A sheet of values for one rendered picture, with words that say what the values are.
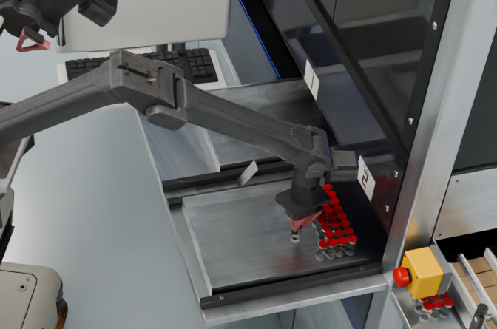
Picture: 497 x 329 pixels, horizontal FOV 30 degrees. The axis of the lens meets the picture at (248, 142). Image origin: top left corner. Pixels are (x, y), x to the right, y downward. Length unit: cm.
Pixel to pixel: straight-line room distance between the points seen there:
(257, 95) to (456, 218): 71
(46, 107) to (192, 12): 107
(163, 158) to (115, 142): 133
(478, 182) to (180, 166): 72
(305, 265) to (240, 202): 22
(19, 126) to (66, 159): 183
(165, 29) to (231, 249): 83
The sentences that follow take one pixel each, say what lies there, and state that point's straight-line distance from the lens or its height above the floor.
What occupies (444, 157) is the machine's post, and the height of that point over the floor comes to 126.
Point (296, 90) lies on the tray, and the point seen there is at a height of 88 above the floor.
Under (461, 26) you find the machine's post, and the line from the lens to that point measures 155.
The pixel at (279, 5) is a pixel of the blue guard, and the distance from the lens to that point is 240.
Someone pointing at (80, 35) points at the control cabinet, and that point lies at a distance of 260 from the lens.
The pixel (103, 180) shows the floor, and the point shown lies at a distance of 339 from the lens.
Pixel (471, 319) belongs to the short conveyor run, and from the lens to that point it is 194.
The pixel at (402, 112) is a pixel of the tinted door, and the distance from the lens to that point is 181.
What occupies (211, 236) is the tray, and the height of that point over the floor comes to 88.
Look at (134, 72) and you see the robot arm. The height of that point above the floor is 144.
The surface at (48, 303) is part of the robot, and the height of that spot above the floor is 26.
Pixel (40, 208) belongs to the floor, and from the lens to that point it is 331.
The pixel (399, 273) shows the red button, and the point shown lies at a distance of 186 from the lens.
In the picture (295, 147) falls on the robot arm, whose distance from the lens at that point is 175.
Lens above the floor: 242
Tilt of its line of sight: 43 degrees down
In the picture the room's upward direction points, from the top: 6 degrees clockwise
